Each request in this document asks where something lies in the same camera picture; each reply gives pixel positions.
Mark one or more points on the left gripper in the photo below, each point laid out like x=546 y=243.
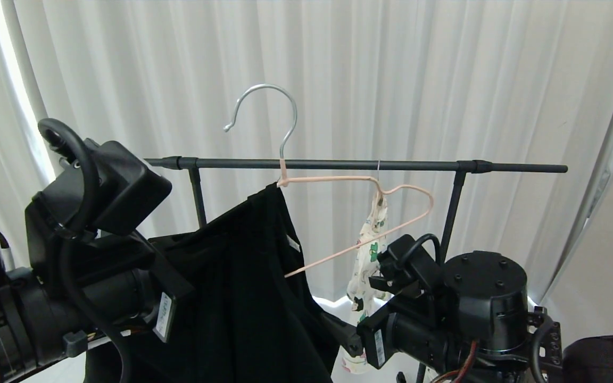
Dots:
x=99 y=298

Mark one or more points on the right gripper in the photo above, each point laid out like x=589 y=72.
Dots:
x=413 y=340

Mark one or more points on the cream printed garment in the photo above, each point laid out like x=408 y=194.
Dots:
x=373 y=255

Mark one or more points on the black garment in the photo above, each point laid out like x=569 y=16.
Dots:
x=242 y=298

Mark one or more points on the pink clothes hanger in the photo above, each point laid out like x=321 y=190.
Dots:
x=378 y=173
x=328 y=179

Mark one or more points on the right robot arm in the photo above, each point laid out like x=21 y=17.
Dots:
x=485 y=298

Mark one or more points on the black clothes rack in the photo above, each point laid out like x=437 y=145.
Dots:
x=338 y=164

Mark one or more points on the white curtain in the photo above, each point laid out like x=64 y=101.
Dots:
x=391 y=80

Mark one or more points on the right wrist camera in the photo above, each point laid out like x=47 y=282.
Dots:
x=405 y=266

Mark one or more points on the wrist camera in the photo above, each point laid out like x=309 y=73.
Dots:
x=120 y=186
x=405 y=266

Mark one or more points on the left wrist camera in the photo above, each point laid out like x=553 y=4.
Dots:
x=120 y=186

